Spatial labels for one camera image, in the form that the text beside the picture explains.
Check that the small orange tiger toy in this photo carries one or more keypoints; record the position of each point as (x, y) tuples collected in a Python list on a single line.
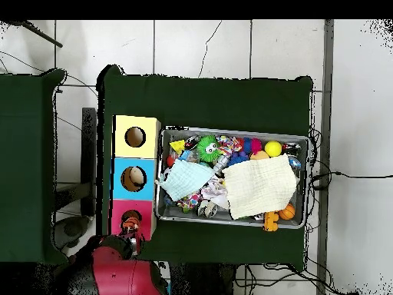
[(131, 223)]

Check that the cream muslin cloth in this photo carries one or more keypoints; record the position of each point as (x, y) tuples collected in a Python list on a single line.
[(261, 187)]

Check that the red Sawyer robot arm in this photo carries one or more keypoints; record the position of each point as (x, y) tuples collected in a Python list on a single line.
[(122, 276)]

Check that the wooden box with three holes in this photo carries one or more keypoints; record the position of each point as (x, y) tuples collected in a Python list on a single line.
[(147, 190)]

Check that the grey plastic base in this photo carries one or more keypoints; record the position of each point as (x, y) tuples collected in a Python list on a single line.
[(72, 229)]

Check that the light blue muslin cloth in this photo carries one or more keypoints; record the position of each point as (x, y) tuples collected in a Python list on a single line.
[(184, 181)]

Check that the yellow cheese wedge toy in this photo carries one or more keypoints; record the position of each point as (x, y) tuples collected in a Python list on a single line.
[(178, 146)]

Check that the black stand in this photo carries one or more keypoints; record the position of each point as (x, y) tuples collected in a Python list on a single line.
[(89, 147)]

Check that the green spiky toy with eyes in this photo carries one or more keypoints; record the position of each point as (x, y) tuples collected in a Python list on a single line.
[(205, 153)]

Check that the silver toy car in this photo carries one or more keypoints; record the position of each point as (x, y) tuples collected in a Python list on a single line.
[(221, 163)]

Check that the blue spiky ball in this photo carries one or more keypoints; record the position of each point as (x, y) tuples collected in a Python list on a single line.
[(238, 159)]

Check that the orange plastic toy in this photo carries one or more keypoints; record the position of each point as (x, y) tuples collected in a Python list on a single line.
[(270, 222)]

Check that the dark green side tablecloth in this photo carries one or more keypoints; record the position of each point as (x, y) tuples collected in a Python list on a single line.
[(21, 169)]

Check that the small orange basketball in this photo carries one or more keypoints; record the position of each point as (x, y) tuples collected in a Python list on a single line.
[(287, 212)]

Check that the yellow ball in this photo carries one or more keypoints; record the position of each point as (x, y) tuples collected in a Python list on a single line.
[(273, 149)]

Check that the dark thin rod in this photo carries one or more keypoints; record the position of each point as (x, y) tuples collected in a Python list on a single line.
[(43, 36)]

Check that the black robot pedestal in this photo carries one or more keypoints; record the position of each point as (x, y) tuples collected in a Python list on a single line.
[(202, 281)]

